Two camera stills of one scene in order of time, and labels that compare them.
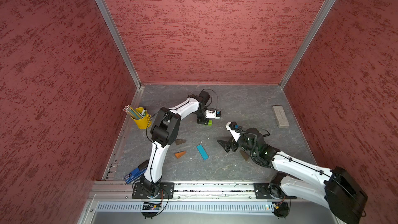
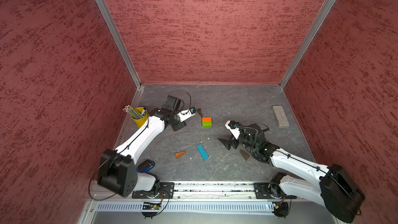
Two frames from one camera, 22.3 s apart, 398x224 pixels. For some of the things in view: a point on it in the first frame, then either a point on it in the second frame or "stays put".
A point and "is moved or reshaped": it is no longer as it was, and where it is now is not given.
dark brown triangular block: x=179 y=141 is moved or reshaped
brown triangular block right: x=244 y=154 stays put
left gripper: x=202 y=121 to x=180 y=125
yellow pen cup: x=144 y=122 stays put
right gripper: x=226 y=145 stays put
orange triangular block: x=180 y=154 stays put
